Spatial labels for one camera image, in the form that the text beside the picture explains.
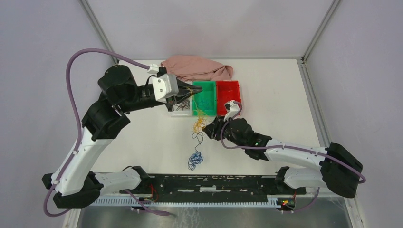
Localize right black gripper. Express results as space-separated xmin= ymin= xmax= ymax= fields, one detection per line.
xmin=202 ymin=114 xmax=247 ymax=149

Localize brown cable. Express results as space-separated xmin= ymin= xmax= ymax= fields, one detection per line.
xmin=174 ymin=97 xmax=192 ymax=111

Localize yellow cable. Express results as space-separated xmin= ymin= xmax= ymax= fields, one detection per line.
xmin=187 ymin=87 xmax=210 ymax=133

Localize light blue cable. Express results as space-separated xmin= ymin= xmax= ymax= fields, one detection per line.
xmin=199 ymin=95 xmax=215 ymax=109

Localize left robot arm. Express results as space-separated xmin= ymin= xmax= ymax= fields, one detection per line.
xmin=42 ymin=65 xmax=202 ymax=209

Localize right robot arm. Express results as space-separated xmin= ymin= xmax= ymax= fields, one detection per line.
xmin=202 ymin=117 xmax=366 ymax=199

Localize clear plastic bin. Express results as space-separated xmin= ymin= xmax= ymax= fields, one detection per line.
xmin=168 ymin=98 xmax=193 ymax=117

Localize pink cloth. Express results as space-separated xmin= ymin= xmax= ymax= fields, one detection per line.
xmin=161 ymin=55 xmax=234 ymax=81

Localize green plastic bin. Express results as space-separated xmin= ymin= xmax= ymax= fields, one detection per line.
xmin=192 ymin=81 xmax=217 ymax=116

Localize red plastic bin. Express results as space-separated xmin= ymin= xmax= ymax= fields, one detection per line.
xmin=216 ymin=80 xmax=241 ymax=116

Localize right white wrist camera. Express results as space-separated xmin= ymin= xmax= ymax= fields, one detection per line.
xmin=223 ymin=100 xmax=242 ymax=122

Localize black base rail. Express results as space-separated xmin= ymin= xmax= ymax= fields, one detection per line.
xmin=130 ymin=174 xmax=307 ymax=203

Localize white slotted cable duct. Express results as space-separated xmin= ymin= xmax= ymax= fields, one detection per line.
xmin=94 ymin=196 xmax=284 ymax=209

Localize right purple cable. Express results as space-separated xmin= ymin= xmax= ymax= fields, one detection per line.
xmin=220 ymin=101 xmax=367 ymax=214

